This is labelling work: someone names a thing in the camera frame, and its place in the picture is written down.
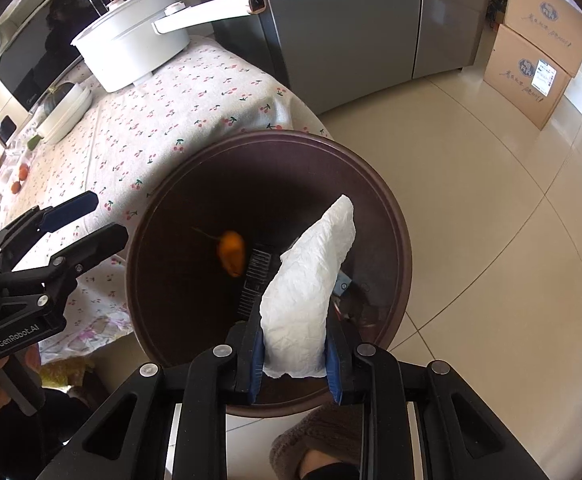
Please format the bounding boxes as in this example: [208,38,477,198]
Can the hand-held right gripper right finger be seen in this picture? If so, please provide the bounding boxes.
[323,317,547,480]

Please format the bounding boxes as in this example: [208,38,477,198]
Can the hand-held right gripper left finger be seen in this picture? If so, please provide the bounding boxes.
[36,305,267,480]

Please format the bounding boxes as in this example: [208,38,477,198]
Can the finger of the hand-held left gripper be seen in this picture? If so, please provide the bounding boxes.
[0,222,129,311]
[0,190,100,271]

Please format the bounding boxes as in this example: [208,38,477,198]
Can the white paper towel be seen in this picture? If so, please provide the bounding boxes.
[260,194,358,380]

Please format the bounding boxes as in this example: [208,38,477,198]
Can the brown round trash bin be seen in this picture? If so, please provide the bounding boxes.
[125,130,413,418]

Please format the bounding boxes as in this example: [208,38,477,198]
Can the orange peel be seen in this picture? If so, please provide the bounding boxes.
[193,227,247,278]

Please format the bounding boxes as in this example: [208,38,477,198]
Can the brown fuzzy slipper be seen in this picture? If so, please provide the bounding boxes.
[269,402,367,480]

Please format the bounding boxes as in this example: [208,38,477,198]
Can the white plates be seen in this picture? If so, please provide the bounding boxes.
[36,82,93,145]

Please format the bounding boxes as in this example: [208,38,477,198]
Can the green pumpkin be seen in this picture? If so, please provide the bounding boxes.
[38,85,74,121]

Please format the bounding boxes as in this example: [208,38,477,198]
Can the cherry print tablecloth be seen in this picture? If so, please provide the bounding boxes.
[0,35,337,366]

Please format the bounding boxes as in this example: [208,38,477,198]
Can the black microwave oven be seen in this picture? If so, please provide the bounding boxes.
[0,0,144,116]

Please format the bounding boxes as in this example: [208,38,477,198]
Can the white electric pot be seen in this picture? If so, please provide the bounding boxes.
[71,0,268,93]

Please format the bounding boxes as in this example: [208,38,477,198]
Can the white pot lid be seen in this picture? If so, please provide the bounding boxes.
[73,0,174,46]

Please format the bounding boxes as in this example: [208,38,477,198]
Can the grey refrigerator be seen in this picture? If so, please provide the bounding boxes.
[238,0,494,116]

